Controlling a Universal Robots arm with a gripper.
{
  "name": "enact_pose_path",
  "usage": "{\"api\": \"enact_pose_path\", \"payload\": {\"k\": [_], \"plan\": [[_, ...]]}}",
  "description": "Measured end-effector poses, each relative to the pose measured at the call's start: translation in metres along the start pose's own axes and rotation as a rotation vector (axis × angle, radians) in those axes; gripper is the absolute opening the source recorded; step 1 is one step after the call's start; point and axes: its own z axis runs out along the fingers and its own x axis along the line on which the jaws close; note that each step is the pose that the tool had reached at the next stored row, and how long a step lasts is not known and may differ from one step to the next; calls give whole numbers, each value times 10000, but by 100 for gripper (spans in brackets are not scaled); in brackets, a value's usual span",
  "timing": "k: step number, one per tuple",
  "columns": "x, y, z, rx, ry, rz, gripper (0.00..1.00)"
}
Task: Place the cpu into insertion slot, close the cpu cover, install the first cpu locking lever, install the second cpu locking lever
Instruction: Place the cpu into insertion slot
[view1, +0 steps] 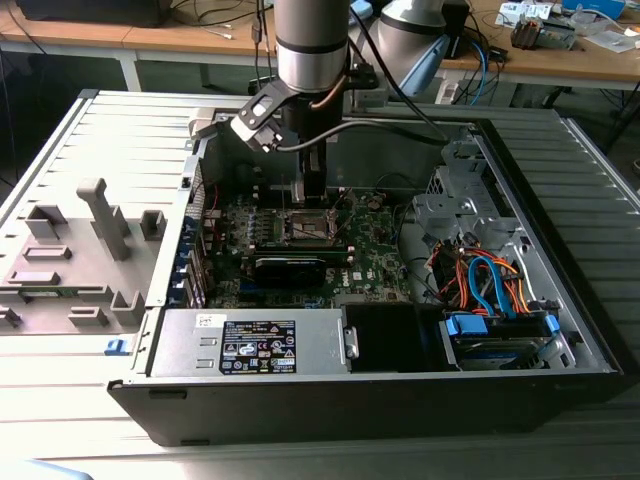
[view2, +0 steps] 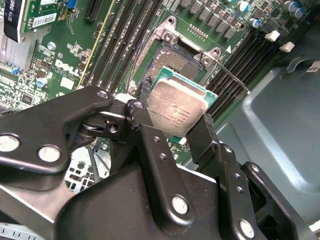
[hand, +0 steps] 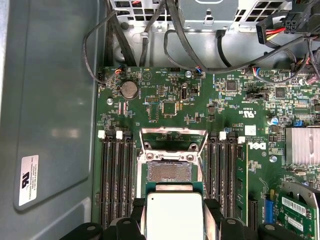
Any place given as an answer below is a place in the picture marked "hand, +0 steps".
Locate thick black cable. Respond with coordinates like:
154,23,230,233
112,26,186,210
164,0,320,75

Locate silver chipset heat sink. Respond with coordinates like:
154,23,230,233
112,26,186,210
285,126,320,166

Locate black expansion slot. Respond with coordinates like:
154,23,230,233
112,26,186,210
248,199,259,231

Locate thin black fan wire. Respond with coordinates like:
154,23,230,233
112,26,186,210
83,9,121,85

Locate graphics card with black cooler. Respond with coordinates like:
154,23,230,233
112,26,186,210
277,181,320,240

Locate round coin cell battery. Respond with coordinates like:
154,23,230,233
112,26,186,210
119,80,140,101

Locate white certification sticker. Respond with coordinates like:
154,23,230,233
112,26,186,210
18,154,40,207

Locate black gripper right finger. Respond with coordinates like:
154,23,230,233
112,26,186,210
203,198,303,240

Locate black open PC case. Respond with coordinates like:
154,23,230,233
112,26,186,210
0,0,320,240

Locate metal locking lever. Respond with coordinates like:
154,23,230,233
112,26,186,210
197,157,212,200

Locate black cable bundle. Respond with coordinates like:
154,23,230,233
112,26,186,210
106,0,138,68

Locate CPU socket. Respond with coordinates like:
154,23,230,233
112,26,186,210
136,149,208,201

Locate green motherboard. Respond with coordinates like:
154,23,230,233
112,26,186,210
91,65,320,240

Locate black SATA power plug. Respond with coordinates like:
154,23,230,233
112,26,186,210
256,14,287,46

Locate grey cable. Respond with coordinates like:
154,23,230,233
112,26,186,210
138,0,167,68

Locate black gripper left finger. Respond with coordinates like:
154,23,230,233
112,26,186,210
59,198,147,240

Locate silver CPU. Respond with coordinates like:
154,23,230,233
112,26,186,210
145,181,205,240

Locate blue expansion slot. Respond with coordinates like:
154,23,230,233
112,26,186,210
264,189,276,225

